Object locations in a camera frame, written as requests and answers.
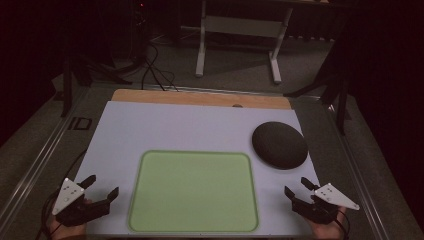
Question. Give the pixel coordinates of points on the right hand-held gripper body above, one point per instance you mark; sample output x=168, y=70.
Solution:
x=328, y=198

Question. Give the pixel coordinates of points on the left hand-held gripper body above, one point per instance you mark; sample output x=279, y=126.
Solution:
x=68, y=195

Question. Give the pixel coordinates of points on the person's right hand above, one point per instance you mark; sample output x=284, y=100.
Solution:
x=325, y=230

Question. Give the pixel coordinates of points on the person's left hand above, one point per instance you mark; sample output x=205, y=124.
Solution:
x=66, y=231

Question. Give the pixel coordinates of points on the dark round pad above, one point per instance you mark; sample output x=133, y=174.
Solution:
x=279, y=145

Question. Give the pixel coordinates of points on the green rectangular mat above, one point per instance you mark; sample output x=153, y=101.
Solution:
x=193, y=191

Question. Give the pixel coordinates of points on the white table sheet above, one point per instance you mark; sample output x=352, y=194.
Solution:
x=166, y=130

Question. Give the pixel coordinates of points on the black stand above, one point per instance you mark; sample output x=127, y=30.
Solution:
x=71, y=86
x=335, y=86

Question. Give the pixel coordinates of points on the metal floor rail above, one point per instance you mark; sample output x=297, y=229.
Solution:
x=36, y=160
x=360, y=180

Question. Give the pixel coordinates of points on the white metal table frame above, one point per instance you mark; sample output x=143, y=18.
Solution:
x=240, y=26

